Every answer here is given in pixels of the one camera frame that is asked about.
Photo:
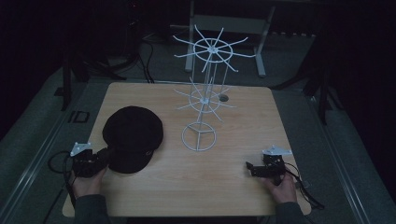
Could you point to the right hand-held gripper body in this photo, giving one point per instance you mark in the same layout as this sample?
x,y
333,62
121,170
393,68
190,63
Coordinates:
x,y
272,165

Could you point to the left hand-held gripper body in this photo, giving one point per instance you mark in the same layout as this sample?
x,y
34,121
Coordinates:
x,y
84,161

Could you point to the black cap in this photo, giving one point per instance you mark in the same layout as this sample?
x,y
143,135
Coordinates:
x,y
133,138

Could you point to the person's left hand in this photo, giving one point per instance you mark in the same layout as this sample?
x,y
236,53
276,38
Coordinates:
x,y
88,185

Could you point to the person's right hand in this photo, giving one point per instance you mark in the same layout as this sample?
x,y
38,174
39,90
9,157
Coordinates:
x,y
281,188

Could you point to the black stand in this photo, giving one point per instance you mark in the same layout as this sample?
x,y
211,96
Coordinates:
x,y
81,67
314,84

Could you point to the black floor bracket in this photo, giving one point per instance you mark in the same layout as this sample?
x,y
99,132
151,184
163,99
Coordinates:
x,y
79,116

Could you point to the white metal table frame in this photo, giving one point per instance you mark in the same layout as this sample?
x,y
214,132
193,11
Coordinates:
x,y
230,28

